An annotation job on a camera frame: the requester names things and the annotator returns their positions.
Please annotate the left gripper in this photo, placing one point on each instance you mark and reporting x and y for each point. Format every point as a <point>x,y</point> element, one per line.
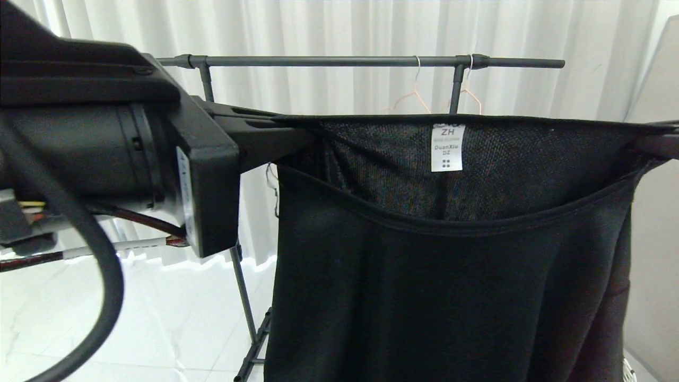
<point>207,191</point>

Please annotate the black garment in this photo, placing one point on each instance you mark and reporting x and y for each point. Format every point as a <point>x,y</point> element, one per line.
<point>424,292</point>

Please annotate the pink clothes hanger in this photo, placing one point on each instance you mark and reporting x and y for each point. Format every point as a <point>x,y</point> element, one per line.
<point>417,74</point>
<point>469,79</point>

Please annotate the white laundry basket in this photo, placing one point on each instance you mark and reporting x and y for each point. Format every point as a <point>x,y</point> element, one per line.
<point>628,371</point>

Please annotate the white curtain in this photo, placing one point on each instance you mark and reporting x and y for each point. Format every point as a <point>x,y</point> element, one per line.
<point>345,26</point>

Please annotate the black clothes rack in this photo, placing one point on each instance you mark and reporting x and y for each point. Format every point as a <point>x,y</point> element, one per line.
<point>318,61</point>

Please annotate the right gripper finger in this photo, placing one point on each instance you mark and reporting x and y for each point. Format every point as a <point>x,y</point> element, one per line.
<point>663,147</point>

